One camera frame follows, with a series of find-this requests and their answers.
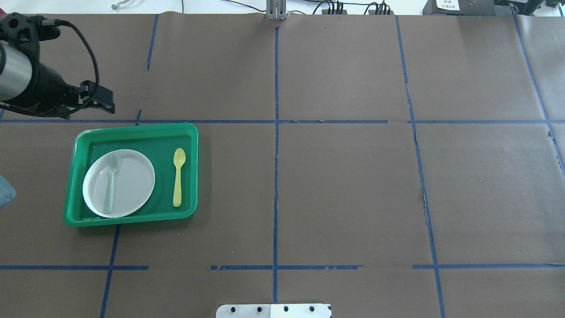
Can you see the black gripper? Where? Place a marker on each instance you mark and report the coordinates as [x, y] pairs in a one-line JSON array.
[[45, 86]]

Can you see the yellow plastic spoon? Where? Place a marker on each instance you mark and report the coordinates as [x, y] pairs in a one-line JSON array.
[[179, 159]]

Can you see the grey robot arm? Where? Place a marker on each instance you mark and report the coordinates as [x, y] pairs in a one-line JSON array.
[[21, 38]]

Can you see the grey plastic fork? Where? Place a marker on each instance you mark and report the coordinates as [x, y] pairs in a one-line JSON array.
[[113, 166]]

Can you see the white round plate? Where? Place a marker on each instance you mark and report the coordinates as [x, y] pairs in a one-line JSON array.
[[134, 184]]

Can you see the green plastic tray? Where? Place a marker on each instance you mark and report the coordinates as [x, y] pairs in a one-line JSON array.
[[158, 143]]

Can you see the black box with label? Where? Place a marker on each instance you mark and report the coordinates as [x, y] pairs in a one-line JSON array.
[[466, 8]]

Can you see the grey metal bracket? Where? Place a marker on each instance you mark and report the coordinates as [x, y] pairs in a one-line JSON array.
[[276, 10]]

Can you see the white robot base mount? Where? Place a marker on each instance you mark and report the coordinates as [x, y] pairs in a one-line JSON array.
[[289, 310]]

